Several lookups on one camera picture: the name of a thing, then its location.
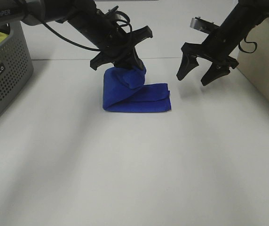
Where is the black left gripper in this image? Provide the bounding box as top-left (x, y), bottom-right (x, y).
top-left (90, 26), bottom-right (153, 71)

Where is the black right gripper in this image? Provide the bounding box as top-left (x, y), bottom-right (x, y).
top-left (176, 26), bottom-right (238, 86)

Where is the blue microfibre towel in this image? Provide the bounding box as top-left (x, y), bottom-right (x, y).
top-left (103, 67), bottom-right (172, 113)

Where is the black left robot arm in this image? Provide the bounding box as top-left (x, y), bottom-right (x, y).
top-left (0, 0), bottom-right (153, 70)

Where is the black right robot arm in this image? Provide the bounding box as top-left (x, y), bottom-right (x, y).
top-left (176, 0), bottom-right (269, 86)

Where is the beige storage box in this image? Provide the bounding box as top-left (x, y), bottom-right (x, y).
top-left (237, 18), bottom-right (269, 101)

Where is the grey perforated plastic basket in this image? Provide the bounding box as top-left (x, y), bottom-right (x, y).
top-left (0, 22), bottom-right (33, 116)

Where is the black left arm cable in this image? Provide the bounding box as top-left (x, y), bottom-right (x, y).
top-left (21, 4), bottom-right (133, 51)

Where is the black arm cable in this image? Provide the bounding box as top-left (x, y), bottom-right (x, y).
top-left (237, 35), bottom-right (258, 54)
top-left (21, 4), bottom-right (133, 51)

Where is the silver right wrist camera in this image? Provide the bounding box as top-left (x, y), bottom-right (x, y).
top-left (190, 17), bottom-right (219, 34)

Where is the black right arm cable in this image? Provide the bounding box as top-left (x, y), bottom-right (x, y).
top-left (237, 35), bottom-right (258, 54)

